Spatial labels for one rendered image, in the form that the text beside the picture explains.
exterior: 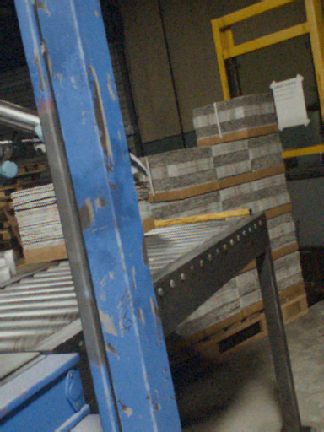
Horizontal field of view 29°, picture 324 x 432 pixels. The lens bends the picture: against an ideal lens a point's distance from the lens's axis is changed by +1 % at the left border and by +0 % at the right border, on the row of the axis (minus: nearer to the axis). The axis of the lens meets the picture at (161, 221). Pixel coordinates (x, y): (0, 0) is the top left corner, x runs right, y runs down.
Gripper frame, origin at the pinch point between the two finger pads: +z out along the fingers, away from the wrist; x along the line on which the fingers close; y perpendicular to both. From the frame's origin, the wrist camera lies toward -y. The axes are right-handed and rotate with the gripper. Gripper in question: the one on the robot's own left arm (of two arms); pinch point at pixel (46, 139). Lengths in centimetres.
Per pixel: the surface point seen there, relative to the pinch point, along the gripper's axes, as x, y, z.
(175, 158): 44, 14, 44
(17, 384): 197, 18, -115
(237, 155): 40, 20, 89
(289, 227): 43, 66, 124
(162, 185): 34, 28, 41
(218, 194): 44, 37, 69
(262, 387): 100, 111, 34
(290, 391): 138, 89, 7
